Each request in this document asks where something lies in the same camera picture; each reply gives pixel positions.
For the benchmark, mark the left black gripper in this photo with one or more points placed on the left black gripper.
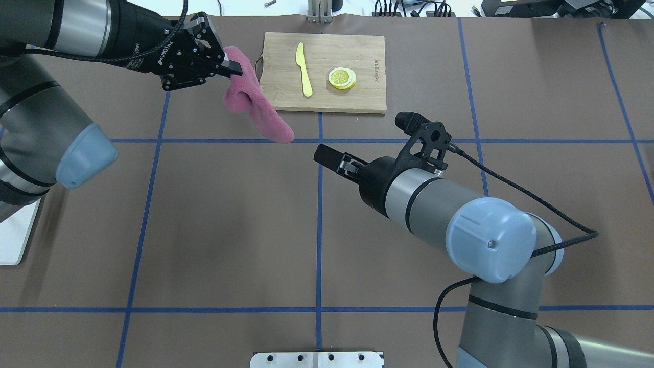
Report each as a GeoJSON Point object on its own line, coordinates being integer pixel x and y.
{"type": "Point", "coordinates": [139, 45]}

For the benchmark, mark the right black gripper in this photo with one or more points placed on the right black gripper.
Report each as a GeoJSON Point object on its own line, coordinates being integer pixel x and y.
{"type": "Point", "coordinates": [375, 180]}

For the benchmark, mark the pink cleaning cloth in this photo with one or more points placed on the pink cleaning cloth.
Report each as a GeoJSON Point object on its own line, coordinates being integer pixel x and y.
{"type": "Point", "coordinates": [245, 96]}

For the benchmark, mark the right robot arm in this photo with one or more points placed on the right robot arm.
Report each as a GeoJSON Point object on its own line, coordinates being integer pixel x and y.
{"type": "Point", "coordinates": [507, 252]}

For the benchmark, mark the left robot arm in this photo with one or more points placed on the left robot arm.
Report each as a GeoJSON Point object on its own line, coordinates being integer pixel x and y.
{"type": "Point", "coordinates": [49, 139]}

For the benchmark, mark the bamboo cutting board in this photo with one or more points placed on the bamboo cutting board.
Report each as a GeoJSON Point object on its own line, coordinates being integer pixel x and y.
{"type": "Point", "coordinates": [281, 78]}

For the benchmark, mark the yellow plastic knife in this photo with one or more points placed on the yellow plastic knife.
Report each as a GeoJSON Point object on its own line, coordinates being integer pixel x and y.
{"type": "Point", "coordinates": [306, 85]}

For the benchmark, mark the yellow lemon slice toy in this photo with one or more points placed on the yellow lemon slice toy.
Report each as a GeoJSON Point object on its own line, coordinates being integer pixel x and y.
{"type": "Point", "coordinates": [342, 78]}

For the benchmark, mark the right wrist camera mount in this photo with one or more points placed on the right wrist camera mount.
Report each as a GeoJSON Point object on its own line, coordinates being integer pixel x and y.
{"type": "Point", "coordinates": [426, 140]}

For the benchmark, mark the metal base plate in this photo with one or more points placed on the metal base plate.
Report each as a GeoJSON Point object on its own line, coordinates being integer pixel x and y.
{"type": "Point", "coordinates": [318, 359]}

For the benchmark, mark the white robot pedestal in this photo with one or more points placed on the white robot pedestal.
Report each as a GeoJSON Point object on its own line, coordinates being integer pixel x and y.
{"type": "Point", "coordinates": [15, 234]}

